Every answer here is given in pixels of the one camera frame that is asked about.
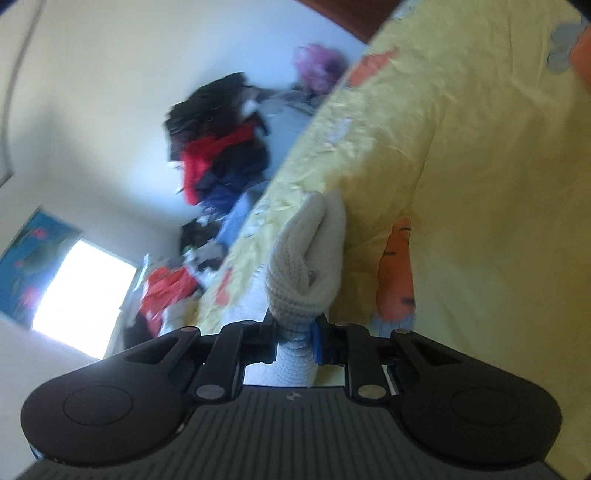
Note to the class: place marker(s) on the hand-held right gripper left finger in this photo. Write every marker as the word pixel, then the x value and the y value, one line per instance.
pixel 268 341

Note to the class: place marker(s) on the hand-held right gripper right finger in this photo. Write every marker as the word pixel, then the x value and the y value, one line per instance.
pixel 318 341

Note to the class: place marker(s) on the white knit sweater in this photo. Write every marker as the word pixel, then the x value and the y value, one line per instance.
pixel 304 258

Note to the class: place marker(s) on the white grey plastic bag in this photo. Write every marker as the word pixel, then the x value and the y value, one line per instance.
pixel 207 254

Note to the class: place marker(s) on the orange plastic bag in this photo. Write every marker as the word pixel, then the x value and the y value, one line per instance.
pixel 161 286

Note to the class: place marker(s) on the blue knit cloth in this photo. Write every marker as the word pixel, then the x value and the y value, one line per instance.
pixel 235 217

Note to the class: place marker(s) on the black cloth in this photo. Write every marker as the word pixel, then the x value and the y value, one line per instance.
pixel 138 328

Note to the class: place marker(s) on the navy jacket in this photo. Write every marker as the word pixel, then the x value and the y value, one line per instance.
pixel 221 194

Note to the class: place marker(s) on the black puffer jacket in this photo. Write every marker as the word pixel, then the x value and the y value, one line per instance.
pixel 244 157

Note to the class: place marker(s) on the window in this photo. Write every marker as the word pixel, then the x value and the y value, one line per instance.
pixel 83 295

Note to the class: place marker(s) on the red jacket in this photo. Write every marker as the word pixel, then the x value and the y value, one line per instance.
pixel 203 157

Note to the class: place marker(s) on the yellow printed bed cover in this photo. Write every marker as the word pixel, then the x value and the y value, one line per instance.
pixel 461 161

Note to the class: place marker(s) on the grey clothing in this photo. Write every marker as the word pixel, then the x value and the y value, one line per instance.
pixel 286 108

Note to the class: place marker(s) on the pink plastic bag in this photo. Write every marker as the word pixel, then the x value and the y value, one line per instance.
pixel 318 64

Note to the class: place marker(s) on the brown wooden door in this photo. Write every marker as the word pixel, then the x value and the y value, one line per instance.
pixel 351 18

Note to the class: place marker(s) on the blue wall poster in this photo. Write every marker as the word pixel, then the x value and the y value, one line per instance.
pixel 32 249

